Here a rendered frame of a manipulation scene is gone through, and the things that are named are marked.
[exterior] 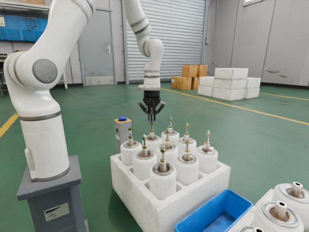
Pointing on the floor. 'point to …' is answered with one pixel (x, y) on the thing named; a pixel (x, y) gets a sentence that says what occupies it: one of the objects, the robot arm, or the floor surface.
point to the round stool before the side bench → (2, 85)
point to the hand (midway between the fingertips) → (151, 118)
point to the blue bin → (216, 214)
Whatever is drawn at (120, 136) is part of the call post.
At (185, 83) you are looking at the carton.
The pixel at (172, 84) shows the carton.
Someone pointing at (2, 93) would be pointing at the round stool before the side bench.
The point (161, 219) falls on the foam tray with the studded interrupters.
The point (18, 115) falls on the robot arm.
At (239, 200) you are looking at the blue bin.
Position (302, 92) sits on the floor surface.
